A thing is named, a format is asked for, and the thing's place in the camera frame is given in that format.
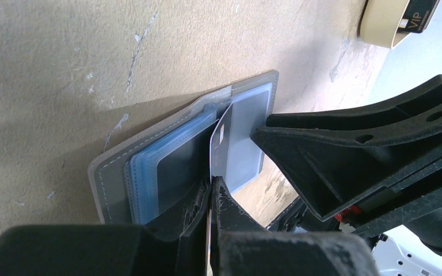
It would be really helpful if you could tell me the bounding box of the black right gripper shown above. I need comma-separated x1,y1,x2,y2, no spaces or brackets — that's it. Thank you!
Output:
252,102,442,256

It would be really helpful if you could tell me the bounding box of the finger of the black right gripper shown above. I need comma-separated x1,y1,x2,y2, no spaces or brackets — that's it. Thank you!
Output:
265,74,442,131

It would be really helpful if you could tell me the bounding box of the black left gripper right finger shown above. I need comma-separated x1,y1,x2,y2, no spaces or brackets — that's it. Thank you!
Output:
210,177,379,275

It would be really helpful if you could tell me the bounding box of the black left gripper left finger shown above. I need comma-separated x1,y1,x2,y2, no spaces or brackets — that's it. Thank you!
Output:
0,179,211,275

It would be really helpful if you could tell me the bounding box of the dark credit card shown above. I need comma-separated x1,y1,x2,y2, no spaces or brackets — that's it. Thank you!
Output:
209,103,233,178
157,124,215,214

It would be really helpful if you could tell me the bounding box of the beige oval tray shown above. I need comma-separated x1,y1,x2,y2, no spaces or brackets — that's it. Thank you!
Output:
359,0,410,49

